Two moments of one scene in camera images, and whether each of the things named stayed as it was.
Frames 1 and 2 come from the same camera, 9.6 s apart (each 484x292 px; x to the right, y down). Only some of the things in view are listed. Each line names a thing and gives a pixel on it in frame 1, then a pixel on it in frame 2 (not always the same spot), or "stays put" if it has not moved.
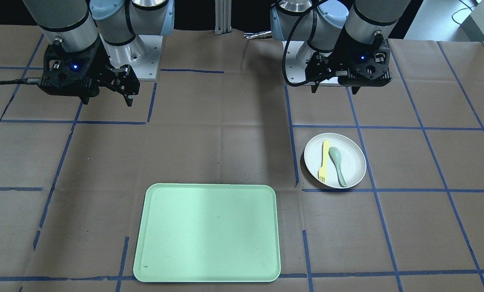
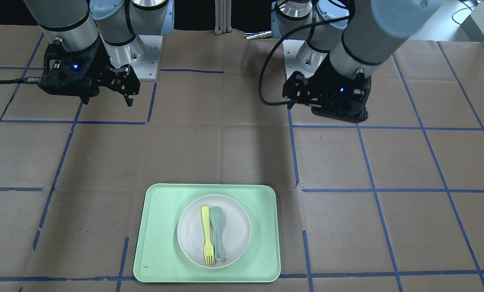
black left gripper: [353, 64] -> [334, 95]
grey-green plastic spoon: [335, 155] -> [216, 214]
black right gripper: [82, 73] stays put
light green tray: [207, 232] stays put
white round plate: [353, 164] -> [191, 230]
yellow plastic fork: [323, 172] -> [208, 252]
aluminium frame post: [222, 17] stays put
